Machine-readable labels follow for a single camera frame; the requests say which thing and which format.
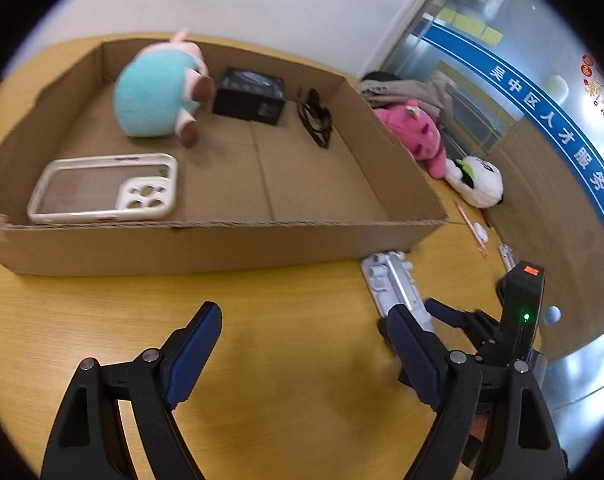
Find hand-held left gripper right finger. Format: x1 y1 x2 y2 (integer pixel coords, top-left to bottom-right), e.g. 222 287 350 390
384 304 568 480

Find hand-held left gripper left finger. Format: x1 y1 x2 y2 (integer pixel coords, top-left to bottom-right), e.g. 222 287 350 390
42 301 224 480

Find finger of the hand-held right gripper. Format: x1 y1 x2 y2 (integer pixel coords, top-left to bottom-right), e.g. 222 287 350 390
424 298 501 342
378 316 398 357

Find cardboard box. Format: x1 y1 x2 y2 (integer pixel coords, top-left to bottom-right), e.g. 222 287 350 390
0 37 449 277

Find pink pig plush toy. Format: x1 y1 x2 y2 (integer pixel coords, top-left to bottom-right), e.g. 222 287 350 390
113 30 217 149

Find pink pencil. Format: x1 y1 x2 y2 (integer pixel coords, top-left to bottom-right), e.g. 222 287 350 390
454 201 489 257

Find wooden desk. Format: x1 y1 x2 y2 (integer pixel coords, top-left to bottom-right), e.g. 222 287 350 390
0 32 553 480

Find white panda plush toy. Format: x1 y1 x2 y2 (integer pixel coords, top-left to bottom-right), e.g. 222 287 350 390
444 156 504 209

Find white phone case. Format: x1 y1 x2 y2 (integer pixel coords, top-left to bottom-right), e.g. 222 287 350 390
27 153 179 226

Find blue banner strip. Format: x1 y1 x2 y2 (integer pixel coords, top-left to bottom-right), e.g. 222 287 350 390
422 22 604 241

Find grey printed cloth bag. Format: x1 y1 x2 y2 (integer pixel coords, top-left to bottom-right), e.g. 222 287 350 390
357 71 455 121

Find red window sticker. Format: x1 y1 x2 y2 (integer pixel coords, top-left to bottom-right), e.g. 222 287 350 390
581 52 604 133

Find black eyeglasses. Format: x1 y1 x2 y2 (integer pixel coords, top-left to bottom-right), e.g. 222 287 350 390
296 88 334 151

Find black box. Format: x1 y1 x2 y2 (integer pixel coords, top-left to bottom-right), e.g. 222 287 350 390
212 67 287 127

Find row of yellow sticky notes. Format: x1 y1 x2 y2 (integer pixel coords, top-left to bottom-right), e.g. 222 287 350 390
438 7 504 45

